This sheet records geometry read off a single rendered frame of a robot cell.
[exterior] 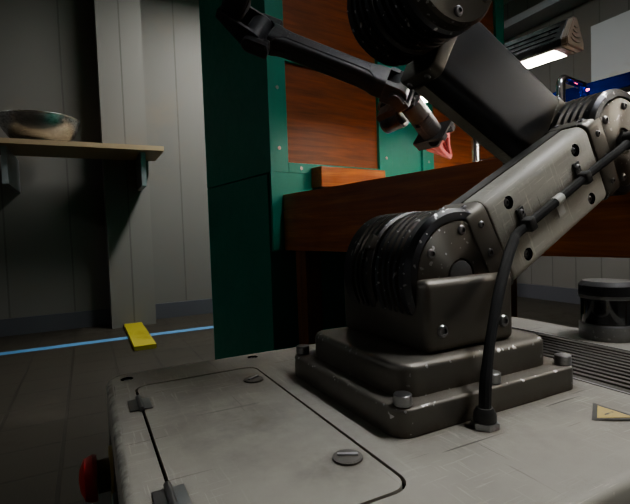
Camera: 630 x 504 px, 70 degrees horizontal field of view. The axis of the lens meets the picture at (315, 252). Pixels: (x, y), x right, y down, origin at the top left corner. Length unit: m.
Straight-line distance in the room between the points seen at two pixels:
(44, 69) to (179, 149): 1.04
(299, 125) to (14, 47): 2.72
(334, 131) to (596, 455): 1.45
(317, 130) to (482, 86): 1.12
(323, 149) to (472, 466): 1.40
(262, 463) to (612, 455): 0.24
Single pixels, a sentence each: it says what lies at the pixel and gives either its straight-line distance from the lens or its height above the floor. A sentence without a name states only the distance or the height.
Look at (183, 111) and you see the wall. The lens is 3.92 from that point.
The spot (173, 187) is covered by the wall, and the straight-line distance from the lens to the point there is 3.79.
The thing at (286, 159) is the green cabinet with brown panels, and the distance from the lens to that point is 1.53.
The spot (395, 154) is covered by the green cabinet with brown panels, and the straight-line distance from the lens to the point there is 1.88.
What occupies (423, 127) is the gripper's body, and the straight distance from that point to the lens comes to 1.23.
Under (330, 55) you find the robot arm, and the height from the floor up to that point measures 1.07.
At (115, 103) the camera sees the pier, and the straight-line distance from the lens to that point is 3.65.
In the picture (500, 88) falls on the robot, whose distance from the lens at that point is 0.60.
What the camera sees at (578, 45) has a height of 1.05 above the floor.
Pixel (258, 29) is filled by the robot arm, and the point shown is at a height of 1.13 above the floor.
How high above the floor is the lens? 0.63
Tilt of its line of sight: 2 degrees down
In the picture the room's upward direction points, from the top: 2 degrees counter-clockwise
